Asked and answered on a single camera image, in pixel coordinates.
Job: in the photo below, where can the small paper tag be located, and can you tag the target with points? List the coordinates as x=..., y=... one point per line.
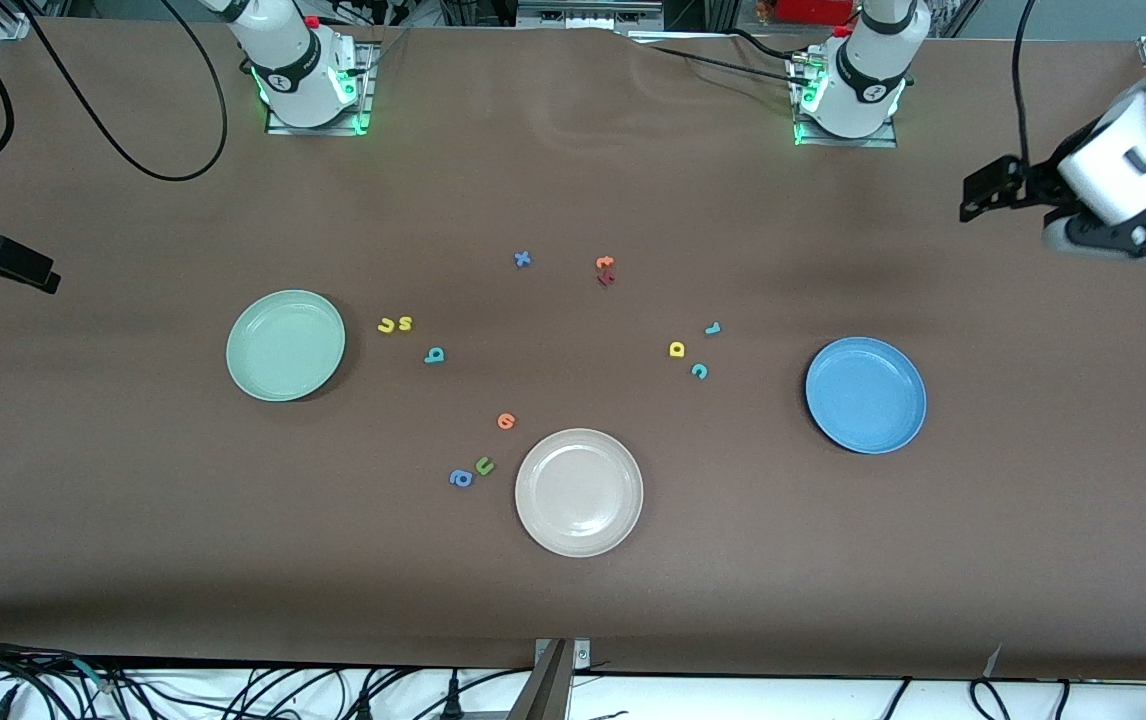
x=993, y=662

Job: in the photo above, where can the teal letter q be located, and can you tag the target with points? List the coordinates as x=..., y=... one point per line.
x=433, y=357

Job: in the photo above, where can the blue plate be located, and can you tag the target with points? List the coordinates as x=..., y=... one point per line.
x=868, y=400

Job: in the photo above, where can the blue letter a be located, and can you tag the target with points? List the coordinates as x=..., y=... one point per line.
x=453, y=477

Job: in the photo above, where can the red box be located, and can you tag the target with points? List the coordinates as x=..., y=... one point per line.
x=813, y=10

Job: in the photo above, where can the green letter u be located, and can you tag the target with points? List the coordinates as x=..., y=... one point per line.
x=480, y=470

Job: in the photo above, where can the metal post bracket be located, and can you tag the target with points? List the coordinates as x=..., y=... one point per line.
x=581, y=655

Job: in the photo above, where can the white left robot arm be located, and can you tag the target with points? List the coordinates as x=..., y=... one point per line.
x=868, y=80

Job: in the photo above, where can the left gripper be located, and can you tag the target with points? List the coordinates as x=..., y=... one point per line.
x=1039, y=181

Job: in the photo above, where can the beige plate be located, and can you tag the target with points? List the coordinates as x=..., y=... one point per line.
x=579, y=492

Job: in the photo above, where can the aluminium camera post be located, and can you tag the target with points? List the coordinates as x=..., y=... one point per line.
x=545, y=690

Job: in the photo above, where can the silver equipment box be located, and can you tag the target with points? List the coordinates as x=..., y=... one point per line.
x=588, y=15

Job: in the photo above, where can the black plug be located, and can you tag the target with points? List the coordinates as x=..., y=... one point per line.
x=363, y=708
x=452, y=700

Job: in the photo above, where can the green plate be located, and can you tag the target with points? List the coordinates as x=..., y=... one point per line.
x=283, y=350

